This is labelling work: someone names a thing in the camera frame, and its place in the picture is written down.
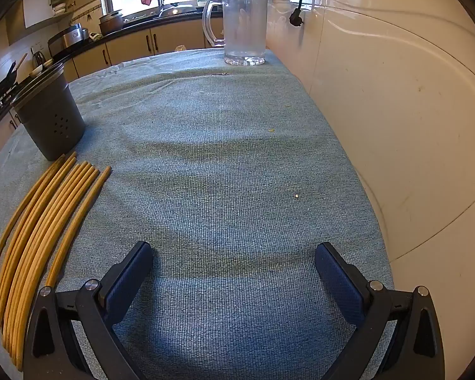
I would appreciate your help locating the bunch of wooden chopsticks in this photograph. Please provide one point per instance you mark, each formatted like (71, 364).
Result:
(43, 225)

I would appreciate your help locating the black wok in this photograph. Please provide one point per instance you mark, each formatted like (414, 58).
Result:
(2, 87)

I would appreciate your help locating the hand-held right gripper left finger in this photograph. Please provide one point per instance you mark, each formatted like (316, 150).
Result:
(128, 281)

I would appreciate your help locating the stainless rice cooker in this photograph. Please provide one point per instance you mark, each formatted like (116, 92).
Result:
(73, 36)

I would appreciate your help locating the white bowl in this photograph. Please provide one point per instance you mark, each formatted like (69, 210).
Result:
(37, 72)

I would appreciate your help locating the brown cooking pot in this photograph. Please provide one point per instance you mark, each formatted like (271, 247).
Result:
(111, 23)

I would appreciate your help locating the beige upper cabinet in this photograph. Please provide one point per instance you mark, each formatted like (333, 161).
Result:
(35, 8)

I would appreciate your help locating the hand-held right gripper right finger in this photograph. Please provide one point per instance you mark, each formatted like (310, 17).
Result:
(338, 281)

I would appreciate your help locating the blue-grey tablecloth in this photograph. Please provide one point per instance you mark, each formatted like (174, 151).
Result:
(221, 166)

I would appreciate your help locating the dark grey utensil holder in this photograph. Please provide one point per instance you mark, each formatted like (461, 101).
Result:
(49, 122)

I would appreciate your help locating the beige lower cabinets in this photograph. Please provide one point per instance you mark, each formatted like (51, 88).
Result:
(170, 39)

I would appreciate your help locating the stacked white dishes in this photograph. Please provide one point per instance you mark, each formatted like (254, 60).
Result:
(59, 6)

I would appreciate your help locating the clear glass pitcher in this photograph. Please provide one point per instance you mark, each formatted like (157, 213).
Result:
(245, 23)

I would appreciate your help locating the metal pot lid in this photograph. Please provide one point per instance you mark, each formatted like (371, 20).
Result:
(178, 10)

